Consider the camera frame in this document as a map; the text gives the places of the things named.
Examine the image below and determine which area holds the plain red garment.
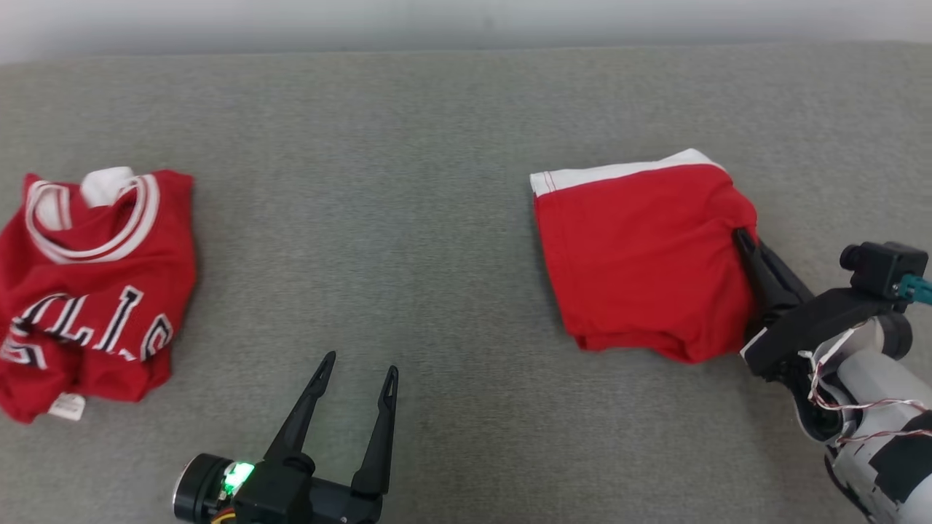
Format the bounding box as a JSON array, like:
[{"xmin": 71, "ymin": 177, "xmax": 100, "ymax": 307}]
[{"xmin": 529, "ymin": 148, "xmax": 762, "ymax": 365}]

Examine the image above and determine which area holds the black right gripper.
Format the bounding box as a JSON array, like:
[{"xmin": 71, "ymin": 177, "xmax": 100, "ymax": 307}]
[{"xmin": 732, "ymin": 228, "xmax": 915, "ymax": 383}]

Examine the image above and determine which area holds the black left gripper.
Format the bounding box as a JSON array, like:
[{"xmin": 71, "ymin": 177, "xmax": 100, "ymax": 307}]
[{"xmin": 173, "ymin": 351, "xmax": 400, "ymax": 524}]

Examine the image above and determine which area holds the red jersey with white sleeves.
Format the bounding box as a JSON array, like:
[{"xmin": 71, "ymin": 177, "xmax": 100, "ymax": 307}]
[{"xmin": 0, "ymin": 166, "xmax": 199, "ymax": 425}]

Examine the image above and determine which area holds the red white wire bundle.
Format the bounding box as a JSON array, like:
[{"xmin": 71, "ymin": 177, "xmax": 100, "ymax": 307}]
[{"xmin": 799, "ymin": 351, "xmax": 932, "ymax": 446}]

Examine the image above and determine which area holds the teal cable connector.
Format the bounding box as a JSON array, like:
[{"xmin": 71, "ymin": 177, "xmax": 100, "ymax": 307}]
[{"xmin": 898, "ymin": 273, "xmax": 932, "ymax": 306}]

